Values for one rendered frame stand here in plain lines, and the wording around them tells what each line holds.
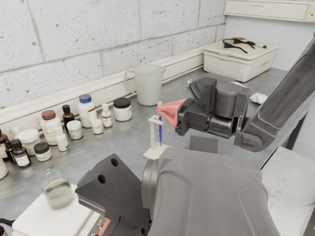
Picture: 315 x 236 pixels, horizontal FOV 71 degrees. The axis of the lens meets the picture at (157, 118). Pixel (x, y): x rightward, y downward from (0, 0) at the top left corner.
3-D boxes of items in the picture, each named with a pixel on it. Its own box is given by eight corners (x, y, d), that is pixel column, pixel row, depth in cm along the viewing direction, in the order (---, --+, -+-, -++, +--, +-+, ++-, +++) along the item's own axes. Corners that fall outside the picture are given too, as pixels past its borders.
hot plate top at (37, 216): (103, 195, 46) (102, 193, 45) (64, 252, 36) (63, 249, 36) (56, 181, 49) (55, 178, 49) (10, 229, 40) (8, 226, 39)
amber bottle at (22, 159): (20, 160, 67) (11, 138, 62) (33, 159, 67) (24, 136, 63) (17, 168, 64) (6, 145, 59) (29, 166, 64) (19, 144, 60)
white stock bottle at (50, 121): (48, 136, 77) (39, 109, 71) (66, 134, 78) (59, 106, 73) (45, 147, 72) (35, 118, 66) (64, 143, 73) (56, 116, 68)
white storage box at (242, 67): (273, 69, 138) (281, 45, 130) (245, 84, 116) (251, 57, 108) (229, 58, 157) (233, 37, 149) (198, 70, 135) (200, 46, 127)
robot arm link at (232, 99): (209, 92, 46) (273, 105, 40) (221, 79, 52) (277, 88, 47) (204, 138, 52) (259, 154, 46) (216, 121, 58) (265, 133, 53)
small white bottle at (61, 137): (59, 152, 70) (53, 131, 65) (58, 147, 72) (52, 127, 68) (70, 149, 71) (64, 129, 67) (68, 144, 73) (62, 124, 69)
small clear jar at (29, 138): (26, 145, 73) (20, 129, 69) (45, 143, 74) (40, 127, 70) (21, 157, 68) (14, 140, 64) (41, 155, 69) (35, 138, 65)
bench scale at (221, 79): (228, 105, 97) (229, 95, 95) (184, 87, 114) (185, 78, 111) (250, 93, 108) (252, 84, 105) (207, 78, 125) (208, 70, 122)
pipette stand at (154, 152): (177, 151, 70) (180, 116, 64) (165, 166, 65) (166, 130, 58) (156, 143, 74) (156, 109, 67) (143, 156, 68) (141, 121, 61)
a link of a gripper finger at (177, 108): (152, 101, 57) (184, 109, 53) (165, 91, 62) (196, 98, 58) (153, 123, 61) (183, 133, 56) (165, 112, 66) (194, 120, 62)
